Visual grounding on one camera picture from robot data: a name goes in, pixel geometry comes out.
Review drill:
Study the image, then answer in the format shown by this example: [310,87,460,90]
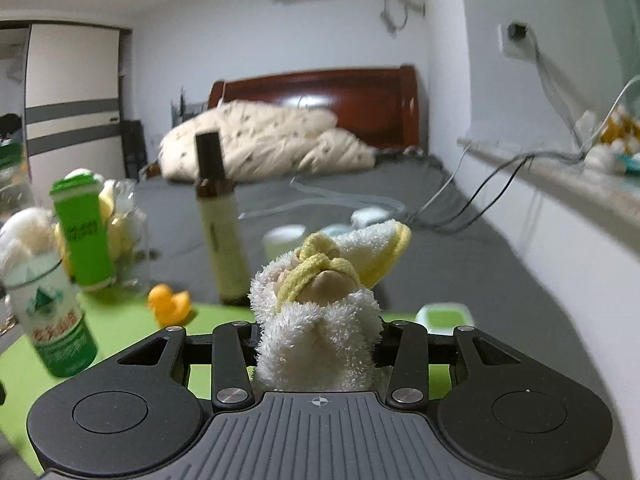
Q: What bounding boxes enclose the white grey-striped wardrobe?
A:
[0,21,132,196]

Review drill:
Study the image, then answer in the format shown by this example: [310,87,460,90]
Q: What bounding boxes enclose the dark wooden headboard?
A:
[207,65,421,153]

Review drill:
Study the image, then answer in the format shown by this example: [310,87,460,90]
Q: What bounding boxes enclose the green lidded cup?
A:
[50,172,113,291]

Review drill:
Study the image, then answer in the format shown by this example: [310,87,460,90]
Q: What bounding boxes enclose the black charging cable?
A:
[407,27,591,233]

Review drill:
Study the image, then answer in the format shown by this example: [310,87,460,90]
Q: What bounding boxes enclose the empty clear glass bottle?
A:
[107,177,156,263]

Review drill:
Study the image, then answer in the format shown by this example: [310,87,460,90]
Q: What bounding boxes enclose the white goose plush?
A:
[0,207,58,273]

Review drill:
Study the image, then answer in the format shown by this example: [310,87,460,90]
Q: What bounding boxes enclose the tall black bag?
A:
[120,120,147,181]

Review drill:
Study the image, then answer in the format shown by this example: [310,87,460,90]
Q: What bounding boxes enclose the white wall socket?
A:
[497,22,531,58]

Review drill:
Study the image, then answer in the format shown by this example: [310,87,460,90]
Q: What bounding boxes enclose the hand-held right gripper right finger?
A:
[380,322,523,407]

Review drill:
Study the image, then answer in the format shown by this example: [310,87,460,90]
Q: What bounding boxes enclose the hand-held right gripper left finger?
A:
[117,322,258,409]

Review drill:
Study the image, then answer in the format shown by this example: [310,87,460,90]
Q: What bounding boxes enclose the yellow plush toy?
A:
[97,180,147,263]

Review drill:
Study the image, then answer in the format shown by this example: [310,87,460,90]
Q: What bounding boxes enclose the brown spray bottle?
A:
[194,131,251,306]

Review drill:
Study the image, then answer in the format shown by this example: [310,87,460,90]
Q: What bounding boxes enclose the green leather mat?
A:
[0,287,473,478]

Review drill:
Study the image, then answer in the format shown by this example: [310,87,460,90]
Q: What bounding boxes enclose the black wire rack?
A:
[170,87,210,128]

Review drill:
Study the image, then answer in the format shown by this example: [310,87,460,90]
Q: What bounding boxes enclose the stone window sill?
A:
[457,137,640,241]

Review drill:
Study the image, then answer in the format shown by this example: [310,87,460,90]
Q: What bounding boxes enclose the white plastic bag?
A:
[575,110,601,136]

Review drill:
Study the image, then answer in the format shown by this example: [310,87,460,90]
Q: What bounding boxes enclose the orange white plush toy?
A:
[600,107,640,153]

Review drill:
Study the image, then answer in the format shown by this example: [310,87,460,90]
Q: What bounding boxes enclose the clear plastic water bottle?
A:
[0,141,99,379]

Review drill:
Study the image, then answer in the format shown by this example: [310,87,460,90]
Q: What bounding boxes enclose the white yellow-edged towel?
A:
[248,220,412,393]

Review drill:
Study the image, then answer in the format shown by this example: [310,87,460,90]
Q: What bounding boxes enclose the yellow rubber duck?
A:
[147,284,192,325]

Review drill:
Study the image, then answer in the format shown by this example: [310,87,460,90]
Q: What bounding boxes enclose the white orange-label pill bottle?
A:
[262,225,307,261]

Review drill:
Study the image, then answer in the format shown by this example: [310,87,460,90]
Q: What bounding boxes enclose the grey air conditioner hose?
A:
[380,0,427,37]

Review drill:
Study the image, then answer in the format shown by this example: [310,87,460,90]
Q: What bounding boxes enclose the beige heart-print quilt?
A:
[159,101,376,183]

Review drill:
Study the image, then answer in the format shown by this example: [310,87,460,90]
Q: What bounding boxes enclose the white round jar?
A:
[350,205,406,233]

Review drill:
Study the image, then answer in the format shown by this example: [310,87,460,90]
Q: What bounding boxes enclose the small white green case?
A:
[416,302,473,333]

